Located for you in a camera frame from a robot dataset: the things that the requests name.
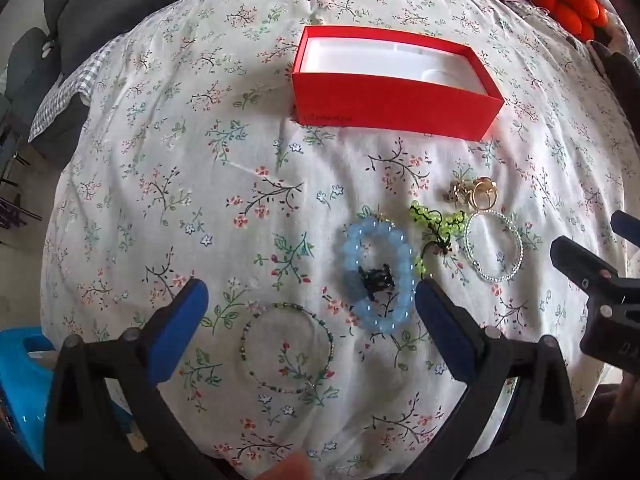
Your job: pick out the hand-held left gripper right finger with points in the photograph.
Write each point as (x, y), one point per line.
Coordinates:
(445, 330)

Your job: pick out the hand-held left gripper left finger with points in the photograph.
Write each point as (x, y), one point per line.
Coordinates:
(175, 330)

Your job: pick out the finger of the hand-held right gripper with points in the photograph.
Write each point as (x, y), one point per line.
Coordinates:
(580, 260)
(626, 227)

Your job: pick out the black hair claw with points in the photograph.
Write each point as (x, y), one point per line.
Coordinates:
(375, 280)

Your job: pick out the gold flower clip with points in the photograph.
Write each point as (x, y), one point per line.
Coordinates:
(482, 192)

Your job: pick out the small gold earring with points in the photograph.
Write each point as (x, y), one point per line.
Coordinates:
(456, 193)

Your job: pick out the red cardboard box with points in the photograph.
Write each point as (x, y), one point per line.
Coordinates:
(400, 110)

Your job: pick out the person's left hand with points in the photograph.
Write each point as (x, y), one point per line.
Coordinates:
(292, 467)

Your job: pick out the floral bedsheet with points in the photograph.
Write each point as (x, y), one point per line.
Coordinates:
(200, 185)

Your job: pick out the dark cloth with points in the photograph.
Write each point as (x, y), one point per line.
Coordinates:
(617, 75)

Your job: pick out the blue plastic stool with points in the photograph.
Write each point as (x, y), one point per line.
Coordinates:
(20, 395)

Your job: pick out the grey checked sheet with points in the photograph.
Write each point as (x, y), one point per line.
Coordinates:
(65, 95)

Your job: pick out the grey chair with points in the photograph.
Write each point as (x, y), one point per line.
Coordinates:
(27, 70)

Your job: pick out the large dark grey pillow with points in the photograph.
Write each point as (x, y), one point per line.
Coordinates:
(130, 5)

